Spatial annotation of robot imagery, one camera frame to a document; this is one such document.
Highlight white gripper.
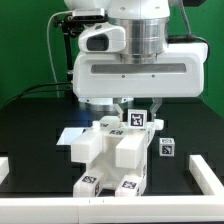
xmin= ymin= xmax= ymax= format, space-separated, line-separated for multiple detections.
xmin=73 ymin=43 xmax=207 ymax=122

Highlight white chair back frame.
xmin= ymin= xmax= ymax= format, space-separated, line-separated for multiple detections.
xmin=71 ymin=116 xmax=164 ymax=169

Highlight white chair seat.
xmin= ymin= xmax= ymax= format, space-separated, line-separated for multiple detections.
xmin=86 ymin=130 xmax=148 ymax=186

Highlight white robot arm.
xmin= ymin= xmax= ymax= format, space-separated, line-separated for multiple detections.
xmin=64 ymin=0 xmax=209 ymax=128

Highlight white tag sheet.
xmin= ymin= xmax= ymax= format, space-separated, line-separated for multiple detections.
xmin=57 ymin=127 xmax=86 ymax=145

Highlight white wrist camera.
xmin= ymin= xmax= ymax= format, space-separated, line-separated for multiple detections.
xmin=78 ymin=22 xmax=126 ymax=53

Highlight grey camera on stand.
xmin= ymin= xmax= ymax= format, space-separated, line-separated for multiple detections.
xmin=72 ymin=8 xmax=105 ymax=22

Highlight black camera stand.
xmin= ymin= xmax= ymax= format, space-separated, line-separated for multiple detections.
xmin=53 ymin=15 xmax=108 ymax=81

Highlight white camera cable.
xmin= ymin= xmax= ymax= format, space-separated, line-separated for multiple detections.
xmin=46 ymin=10 xmax=74 ymax=98

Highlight black cables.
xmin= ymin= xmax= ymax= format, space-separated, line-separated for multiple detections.
xmin=1 ymin=79 xmax=75 ymax=109

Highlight white U-shaped fixture wall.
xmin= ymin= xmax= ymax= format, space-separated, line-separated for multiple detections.
xmin=0 ymin=155 xmax=224 ymax=224

